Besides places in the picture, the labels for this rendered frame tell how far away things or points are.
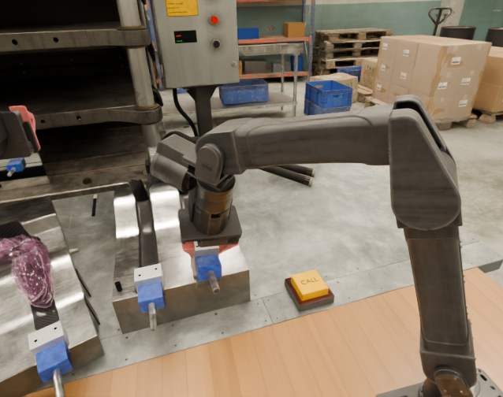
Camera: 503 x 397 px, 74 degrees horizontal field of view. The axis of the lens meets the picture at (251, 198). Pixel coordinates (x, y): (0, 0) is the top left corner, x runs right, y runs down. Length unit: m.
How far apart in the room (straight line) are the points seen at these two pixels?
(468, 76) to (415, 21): 4.06
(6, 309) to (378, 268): 0.77
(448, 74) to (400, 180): 3.99
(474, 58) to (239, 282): 4.08
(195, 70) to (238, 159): 0.98
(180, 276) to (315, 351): 0.29
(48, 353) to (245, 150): 0.46
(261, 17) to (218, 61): 5.92
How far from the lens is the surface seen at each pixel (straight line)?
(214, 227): 0.54
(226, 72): 1.41
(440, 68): 4.27
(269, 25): 7.32
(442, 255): 0.44
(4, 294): 0.81
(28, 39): 1.33
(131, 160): 1.52
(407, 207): 0.38
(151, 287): 0.65
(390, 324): 0.75
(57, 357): 0.66
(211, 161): 0.43
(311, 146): 0.39
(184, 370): 0.66
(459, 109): 4.60
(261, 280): 0.78
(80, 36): 1.30
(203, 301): 0.70
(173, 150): 0.50
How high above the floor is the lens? 1.35
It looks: 30 degrees down
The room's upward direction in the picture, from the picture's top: 2 degrees counter-clockwise
